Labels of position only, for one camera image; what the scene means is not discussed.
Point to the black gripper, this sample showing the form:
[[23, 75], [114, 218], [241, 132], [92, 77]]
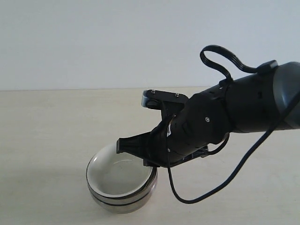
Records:
[[182, 135]]

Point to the white ceramic floral bowl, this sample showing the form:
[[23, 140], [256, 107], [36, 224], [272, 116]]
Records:
[[107, 158]]

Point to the plain stainless steel bowl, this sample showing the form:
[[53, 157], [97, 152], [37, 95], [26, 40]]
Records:
[[122, 187]]

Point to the dimpled stainless steel bowl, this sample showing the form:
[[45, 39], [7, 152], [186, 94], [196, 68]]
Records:
[[127, 204]]

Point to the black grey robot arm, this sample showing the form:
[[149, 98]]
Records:
[[249, 104]]

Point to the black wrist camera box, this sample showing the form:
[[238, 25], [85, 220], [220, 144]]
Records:
[[168, 103]]

